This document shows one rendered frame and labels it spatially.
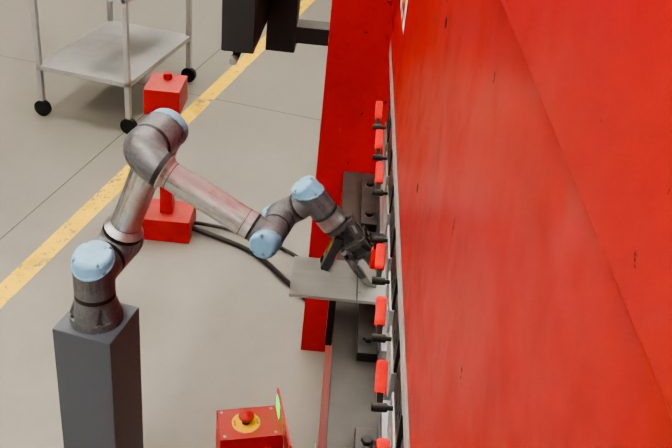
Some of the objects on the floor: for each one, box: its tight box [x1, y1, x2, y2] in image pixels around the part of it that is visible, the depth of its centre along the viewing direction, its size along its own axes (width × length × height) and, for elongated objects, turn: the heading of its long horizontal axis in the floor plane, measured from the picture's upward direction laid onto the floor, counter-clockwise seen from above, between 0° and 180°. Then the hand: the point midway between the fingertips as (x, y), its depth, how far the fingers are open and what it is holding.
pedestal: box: [142, 71, 196, 244], centre depth 410 cm, size 20×25×83 cm
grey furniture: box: [26, 0, 196, 134], centre depth 534 cm, size 90×67×95 cm
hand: (371, 278), depth 239 cm, fingers open, 5 cm apart
